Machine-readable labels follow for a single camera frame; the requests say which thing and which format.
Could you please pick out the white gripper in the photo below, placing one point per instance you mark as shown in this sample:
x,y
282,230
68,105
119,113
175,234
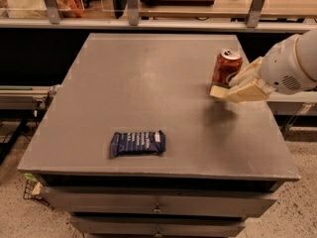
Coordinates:
x,y
283,67

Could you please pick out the green and yellow sponge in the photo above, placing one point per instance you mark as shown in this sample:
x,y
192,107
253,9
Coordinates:
x,y
218,91

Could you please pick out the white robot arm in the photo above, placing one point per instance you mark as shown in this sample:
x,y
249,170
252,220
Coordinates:
x,y
288,67

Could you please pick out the red coke can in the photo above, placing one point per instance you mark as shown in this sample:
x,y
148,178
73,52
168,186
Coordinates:
x,y
228,64

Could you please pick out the blue snack bar wrapper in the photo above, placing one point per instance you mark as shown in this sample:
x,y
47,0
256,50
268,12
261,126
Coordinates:
x,y
137,143

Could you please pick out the grey drawer cabinet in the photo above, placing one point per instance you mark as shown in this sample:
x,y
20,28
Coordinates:
x,y
223,161

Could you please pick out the top drawer knob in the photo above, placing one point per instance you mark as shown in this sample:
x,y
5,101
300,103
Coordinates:
x,y
157,210

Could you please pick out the drawer knob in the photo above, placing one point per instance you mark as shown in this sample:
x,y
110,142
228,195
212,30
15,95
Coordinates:
x,y
158,234
157,210

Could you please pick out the lower drawer knob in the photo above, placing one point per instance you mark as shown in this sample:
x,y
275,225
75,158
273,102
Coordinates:
x,y
158,234

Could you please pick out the orange bag behind rail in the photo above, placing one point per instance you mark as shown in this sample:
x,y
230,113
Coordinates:
x,y
67,0

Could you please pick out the metal rail frame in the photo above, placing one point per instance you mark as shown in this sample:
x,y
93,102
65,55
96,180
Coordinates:
x,y
267,16

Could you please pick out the wire basket on floor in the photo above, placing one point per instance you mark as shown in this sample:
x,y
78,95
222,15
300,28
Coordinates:
x,y
32,192

